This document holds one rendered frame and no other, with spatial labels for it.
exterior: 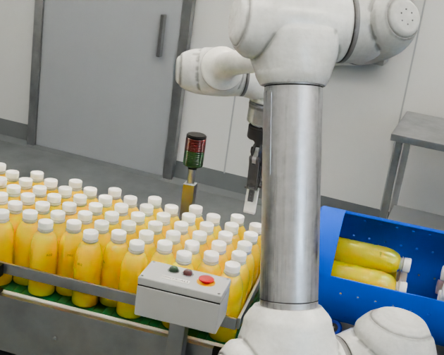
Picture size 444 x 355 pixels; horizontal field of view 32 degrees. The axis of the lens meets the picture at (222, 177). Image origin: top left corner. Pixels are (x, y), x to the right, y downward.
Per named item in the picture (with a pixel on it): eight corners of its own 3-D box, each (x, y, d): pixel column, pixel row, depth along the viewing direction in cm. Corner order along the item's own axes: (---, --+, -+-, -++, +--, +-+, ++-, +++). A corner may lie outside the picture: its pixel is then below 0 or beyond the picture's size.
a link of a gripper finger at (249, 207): (259, 188, 201) (258, 189, 200) (254, 213, 203) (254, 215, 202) (247, 186, 202) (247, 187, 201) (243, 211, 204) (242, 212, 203)
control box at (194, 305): (216, 334, 179) (221, 294, 176) (133, 315, 183) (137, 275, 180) (225, 315, 189) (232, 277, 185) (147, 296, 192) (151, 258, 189)
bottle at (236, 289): (232, 328, 203) (242, 263, 197) (238, 343, 197) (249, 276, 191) (205, 328, 201) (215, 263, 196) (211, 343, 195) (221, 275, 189)
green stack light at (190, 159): (199, 169, 241) (201, 154, 239) (180, 165, 242) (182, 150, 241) (205, 164, 247) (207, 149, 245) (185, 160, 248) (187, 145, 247)
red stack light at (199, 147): (201, 154, 239) (203, 141, 238) (182, 150, 241) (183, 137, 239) (207, 148, 245) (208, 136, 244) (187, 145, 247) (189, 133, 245)
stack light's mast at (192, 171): (196, 187, 243) (204, 139, 238) (177, 184, 244) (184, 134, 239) (202, 182, 249) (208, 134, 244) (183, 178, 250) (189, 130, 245)
